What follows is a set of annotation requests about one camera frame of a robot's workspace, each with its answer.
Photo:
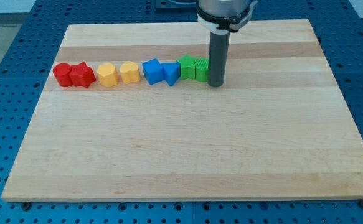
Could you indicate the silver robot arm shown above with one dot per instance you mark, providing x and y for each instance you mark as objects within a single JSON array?
[{"x": 224, "y": 16}]

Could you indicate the green cylinder block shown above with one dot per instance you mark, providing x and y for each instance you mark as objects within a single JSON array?
[{"x": 202, "y": 69}]

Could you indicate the red cylinder block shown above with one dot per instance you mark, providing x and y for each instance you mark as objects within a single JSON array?
[{"x": 62, "y": 74}]

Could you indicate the blue triangle block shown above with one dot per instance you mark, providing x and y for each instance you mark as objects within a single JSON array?
[{"x": 172, "y": 72}]

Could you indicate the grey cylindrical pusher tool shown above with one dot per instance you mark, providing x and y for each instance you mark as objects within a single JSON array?
[{"x": 218, "y": 50}]

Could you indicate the wooden board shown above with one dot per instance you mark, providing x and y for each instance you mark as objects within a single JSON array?
[{"x": 277, "y": 129}]

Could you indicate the red star block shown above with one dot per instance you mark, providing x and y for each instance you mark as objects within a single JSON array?
[{"x": 82, "y": 75}]

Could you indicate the yellow hexagon block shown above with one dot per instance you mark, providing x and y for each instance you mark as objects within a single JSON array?
[{"x": 107, "y": 74}]

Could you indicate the blue cube block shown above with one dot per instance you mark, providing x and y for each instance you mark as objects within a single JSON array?
[{"x": 153, "y": 71}]

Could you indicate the green star block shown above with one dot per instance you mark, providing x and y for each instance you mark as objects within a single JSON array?
[{"x": 187, "y": 67}]

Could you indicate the yellow heart block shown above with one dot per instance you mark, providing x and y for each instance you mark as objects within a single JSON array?
[{"x": 130, "y": 72}]

